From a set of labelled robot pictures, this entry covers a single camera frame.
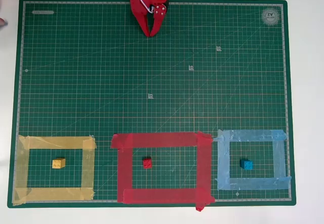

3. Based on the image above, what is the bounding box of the green cutting mat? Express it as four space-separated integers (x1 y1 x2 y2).
7 0 297 209

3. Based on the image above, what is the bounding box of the yellow lego brick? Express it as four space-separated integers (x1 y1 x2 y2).
52 158 66 169

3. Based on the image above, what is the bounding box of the blue lego brick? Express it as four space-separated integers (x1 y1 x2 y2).
239 158 254 171

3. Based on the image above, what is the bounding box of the red tape square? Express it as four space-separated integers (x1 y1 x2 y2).
110 130 216 212

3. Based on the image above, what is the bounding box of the blue tape square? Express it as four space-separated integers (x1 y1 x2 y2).
213 129 292 191

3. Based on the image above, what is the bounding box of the yellow tape square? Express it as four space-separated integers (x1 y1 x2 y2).
12 134 98 206

